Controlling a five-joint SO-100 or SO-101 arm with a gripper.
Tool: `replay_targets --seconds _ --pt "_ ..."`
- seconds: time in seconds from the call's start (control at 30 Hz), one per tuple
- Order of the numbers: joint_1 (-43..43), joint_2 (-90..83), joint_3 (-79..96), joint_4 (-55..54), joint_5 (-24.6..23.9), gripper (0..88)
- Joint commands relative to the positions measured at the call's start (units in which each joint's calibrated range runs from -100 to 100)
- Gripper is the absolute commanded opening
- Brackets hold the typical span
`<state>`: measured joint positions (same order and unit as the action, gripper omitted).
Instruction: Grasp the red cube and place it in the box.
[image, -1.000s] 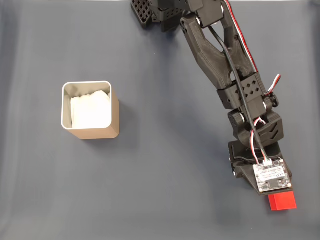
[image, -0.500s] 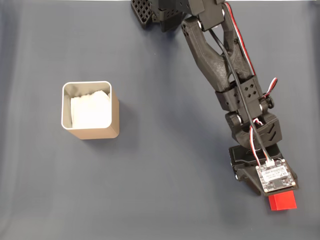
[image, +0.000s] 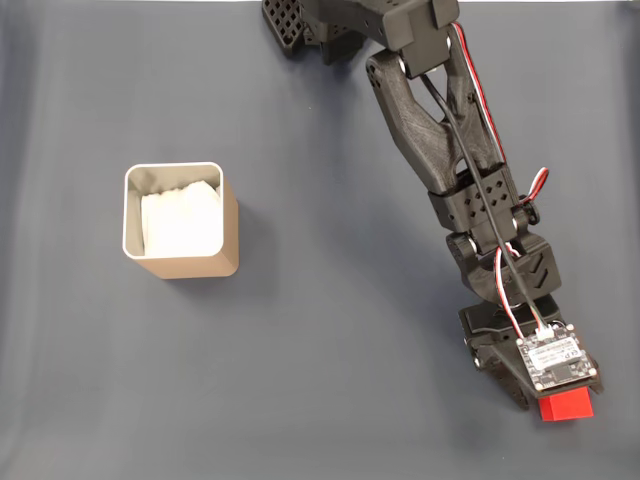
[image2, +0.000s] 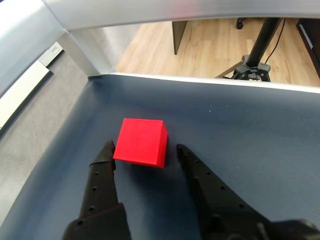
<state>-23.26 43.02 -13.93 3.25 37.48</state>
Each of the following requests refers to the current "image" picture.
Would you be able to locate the red cube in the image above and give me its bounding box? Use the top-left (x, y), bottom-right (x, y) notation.
top-left (538, 387), bottom-right (596, 423)

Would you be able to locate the tan metal box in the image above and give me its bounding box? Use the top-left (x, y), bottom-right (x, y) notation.
top-left (122, 161), bottom-right (240, 280)

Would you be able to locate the camera circuit board with mount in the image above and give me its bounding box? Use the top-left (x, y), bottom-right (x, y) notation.
top-left (514, 323), bottom-right (601, 401)

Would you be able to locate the black camera cable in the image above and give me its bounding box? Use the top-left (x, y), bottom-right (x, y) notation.
top-left (422, 72), bottom-right (551, 339)

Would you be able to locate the red white servo wire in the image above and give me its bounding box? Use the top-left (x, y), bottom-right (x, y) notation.
top-left (447, 22), bottom-right (550, 339)

